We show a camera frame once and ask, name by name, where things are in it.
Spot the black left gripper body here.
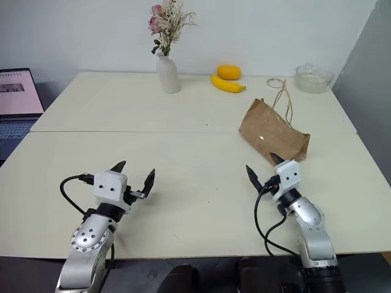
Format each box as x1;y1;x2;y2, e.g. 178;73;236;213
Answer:
122;184;146;206

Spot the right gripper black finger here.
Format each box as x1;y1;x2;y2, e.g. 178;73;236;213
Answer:
269;152;285;167
246;164;263;194

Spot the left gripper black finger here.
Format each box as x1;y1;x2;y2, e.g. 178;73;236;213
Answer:
109;160;127;175
141;168;156;199

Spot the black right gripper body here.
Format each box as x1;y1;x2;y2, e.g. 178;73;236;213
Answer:
260;176;277;194

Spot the clear glass bowl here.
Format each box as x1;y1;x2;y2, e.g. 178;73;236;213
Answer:
294;62;334;95

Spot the yellow banana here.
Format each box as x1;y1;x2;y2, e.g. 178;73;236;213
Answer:
210;74;247;94

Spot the orange round fruit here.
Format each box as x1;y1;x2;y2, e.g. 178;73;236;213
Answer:
217;64;242;81

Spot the white ceramic vase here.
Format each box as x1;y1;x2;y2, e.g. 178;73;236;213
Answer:
156;51;181;94

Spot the grey partition panel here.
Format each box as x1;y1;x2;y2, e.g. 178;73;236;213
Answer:
331;0;391;150

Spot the open laptop computer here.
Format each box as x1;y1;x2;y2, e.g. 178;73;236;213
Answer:
0;67;46;167

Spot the dried pink flower bouquet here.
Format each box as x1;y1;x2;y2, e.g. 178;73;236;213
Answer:
148;0;198;57

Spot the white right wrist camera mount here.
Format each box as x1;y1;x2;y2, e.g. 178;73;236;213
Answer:
272;159;302;202

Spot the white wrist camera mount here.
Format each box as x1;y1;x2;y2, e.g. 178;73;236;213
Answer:
272;159;302;202
92;170;128;211

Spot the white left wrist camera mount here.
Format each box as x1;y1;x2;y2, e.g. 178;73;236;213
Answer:
92;170;128;211

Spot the brown paper bag with handles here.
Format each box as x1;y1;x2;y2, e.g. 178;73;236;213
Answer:
238;78;312;167

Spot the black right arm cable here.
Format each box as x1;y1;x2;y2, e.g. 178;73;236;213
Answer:
254;175;307;293

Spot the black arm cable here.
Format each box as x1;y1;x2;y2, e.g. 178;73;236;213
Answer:
59;172;96;216
254;175;307;293

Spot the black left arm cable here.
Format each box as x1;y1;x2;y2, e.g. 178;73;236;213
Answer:
59;172;96;216

